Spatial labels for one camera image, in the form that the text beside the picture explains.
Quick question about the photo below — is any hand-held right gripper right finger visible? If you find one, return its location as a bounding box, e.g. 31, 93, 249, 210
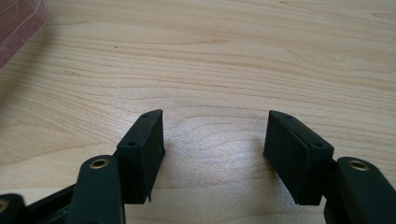
262, 109, 335, 206

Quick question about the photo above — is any pink translucent plastic box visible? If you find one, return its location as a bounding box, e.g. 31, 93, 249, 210
0, 0, 50, 70

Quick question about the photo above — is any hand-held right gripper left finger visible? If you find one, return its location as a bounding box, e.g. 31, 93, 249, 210
115, 108, 166, 205

